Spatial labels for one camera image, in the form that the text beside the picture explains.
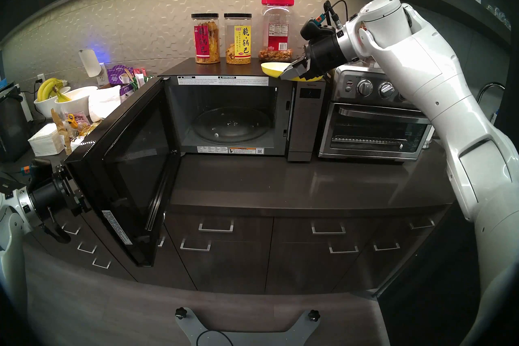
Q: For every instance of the white stick packets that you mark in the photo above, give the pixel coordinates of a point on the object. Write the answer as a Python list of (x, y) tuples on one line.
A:
[(140, 77)]

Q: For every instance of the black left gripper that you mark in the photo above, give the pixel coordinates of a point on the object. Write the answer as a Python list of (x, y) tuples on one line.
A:
[(48, 195)]

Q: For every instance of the black base knob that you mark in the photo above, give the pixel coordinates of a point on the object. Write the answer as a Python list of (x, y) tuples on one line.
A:
[(313, 314), (180, 312)]

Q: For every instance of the chrome sink faucet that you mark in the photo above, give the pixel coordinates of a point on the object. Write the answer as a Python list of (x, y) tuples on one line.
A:
[(492, 85)]

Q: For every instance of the small white bowl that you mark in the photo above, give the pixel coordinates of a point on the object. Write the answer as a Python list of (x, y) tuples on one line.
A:
[(42, 108)]

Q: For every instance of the silver toaster oven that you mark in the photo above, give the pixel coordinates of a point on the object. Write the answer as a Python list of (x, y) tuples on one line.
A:
[(373, 134)]

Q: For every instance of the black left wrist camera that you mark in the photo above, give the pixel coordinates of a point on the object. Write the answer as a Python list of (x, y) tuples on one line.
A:
[(40, 171)]

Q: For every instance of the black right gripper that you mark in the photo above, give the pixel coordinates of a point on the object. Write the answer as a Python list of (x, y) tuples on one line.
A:
[(326, 55)]

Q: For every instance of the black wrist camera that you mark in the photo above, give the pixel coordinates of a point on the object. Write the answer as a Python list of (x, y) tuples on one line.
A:
[(314, 29), (40, 171)]

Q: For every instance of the white napkin stack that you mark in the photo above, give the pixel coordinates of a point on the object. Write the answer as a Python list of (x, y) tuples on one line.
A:
[(44, 140)]

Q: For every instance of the snack jar yellow label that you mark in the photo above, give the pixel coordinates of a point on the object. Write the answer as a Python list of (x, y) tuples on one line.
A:
[(239, 41)]

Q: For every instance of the black glass microwave door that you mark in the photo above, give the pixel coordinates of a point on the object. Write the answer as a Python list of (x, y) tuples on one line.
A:
[(129, 171)]

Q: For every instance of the blue tissue box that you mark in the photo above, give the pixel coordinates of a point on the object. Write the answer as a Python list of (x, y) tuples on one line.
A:
[(3, 85)]

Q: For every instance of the white wall outlet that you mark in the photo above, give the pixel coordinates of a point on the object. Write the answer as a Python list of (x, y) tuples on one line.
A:
[(40, 77)]

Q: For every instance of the large clear jar red lid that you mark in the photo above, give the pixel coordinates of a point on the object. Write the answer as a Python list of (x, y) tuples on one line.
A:
[(276, 33)]

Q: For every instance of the snack jar red label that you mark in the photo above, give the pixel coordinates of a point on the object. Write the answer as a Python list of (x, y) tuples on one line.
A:
[(204, 41)]

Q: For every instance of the yellow banana bunch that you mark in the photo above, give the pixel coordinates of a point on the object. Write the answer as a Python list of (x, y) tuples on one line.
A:
[(46, 87)]

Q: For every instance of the dark lower drawer cabinet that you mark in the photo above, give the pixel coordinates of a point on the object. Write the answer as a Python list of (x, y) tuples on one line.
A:
[(243, 268)]

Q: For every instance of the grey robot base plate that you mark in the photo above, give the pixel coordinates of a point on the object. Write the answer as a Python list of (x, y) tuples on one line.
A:
[(190, 329)]

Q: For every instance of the brown paper packet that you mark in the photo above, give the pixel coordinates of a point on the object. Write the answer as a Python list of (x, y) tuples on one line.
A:
[(61, 130)]

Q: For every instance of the white box of packaged cakes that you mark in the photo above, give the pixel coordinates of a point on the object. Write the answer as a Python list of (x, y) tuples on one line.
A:
[(87, 130)]

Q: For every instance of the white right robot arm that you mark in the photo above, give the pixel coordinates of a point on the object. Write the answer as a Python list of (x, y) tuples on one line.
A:
[(446, 98)]

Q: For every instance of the pink snack bag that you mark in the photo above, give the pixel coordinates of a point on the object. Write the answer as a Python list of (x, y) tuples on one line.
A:
[(77, 120)]

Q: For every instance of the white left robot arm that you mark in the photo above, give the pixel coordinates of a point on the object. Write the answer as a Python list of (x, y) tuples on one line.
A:
[(8, 268)]

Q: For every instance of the purple snack packet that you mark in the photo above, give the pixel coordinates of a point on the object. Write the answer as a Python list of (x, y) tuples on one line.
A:
[(117, 74)]

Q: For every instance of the white plug-in wall device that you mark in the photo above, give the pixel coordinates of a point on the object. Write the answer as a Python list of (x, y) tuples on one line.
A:
[(88, 63)]

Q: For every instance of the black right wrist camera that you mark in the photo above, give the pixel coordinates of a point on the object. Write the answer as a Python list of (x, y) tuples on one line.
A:
[(314, 29)]

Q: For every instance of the large white bowl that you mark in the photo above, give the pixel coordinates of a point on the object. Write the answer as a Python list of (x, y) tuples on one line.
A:
[(79, 100)]

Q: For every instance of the yellow plate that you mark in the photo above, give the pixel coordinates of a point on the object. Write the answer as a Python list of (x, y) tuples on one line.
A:
[(271, 68)]

